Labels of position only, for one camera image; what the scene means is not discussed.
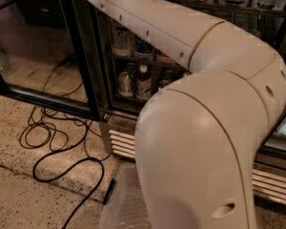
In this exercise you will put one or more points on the closed right fridge door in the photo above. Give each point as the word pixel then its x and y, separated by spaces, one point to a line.
pixel 273 151

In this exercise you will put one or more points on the clear plastic bin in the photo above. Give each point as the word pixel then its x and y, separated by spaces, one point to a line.
pixel 116 193

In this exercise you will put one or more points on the brown juice bottle left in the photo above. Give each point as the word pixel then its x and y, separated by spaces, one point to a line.
pixel 143 83

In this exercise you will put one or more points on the blue pepsi can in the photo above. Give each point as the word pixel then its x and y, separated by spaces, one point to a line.
pixel 142 49

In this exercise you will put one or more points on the bubble wrap sheet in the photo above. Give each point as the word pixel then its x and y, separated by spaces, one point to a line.
pixel 133 212

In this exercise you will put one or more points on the clear water bottle middle shelf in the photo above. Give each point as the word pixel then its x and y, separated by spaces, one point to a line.
pixel 121 44

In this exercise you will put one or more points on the stainless steel display fridge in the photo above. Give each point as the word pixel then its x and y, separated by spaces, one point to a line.
pixel 124 96

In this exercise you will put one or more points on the open glass fridge door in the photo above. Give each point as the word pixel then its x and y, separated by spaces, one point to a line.
pixel 43 57

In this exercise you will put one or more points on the gold can bottom shelf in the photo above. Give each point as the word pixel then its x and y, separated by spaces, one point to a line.
pixel 162 84

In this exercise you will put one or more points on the red coke can front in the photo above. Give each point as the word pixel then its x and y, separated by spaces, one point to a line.
pixel 163 58

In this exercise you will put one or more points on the silver can bottom shelf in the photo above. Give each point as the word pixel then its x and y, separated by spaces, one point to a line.
pixel 125 85

